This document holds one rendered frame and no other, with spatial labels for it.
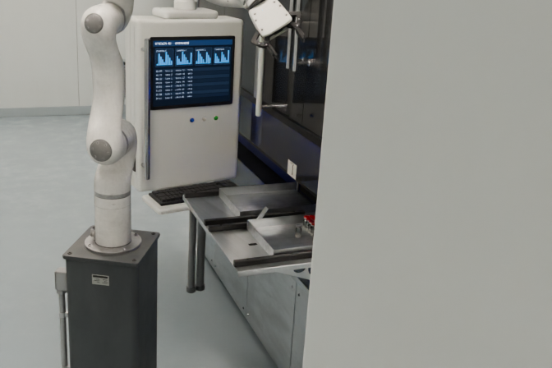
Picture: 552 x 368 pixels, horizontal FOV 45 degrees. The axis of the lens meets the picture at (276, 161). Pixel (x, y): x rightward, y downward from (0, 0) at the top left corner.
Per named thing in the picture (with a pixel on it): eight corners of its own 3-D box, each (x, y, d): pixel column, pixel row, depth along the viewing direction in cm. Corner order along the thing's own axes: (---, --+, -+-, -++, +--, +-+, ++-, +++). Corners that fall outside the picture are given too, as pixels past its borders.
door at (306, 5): (260, 98, 297) (268, -38, 280) (302, 126, 257) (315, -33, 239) (259, 98, 297) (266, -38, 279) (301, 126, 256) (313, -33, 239)
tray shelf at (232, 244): (290, 190, 289) (290, 186, 288) (370, 259, 227) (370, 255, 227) (182, 199, 271) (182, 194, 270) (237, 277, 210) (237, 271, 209)
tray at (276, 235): (330, 219, 254) (331, 211, 253) (363, 248, 231) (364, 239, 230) (246, 228, 241) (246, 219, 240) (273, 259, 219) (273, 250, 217)
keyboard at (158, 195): (229, 183, 308) (229, 178, 308) (244, 193, 297) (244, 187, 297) (148, 195, 287) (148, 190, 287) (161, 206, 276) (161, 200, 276)
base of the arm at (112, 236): (75, 251, 219) (73, 200, 214) (97, 229, 238) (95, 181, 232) (131, 258, 218) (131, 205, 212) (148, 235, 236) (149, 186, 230)
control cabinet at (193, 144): (219, 167, 331) (225, 6, 307) (238, 179, 316) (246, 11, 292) (122, 180, 305) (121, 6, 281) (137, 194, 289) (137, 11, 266)
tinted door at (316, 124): (303, 126, 256) (315, -33, 238) (356, 159, 219) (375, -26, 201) (301, 126, 256) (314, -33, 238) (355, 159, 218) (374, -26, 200)
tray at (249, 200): (295, 189, 284) (295, 181, 283) (321, 212, 261) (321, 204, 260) (218, 195, 271) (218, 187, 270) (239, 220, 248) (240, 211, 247)
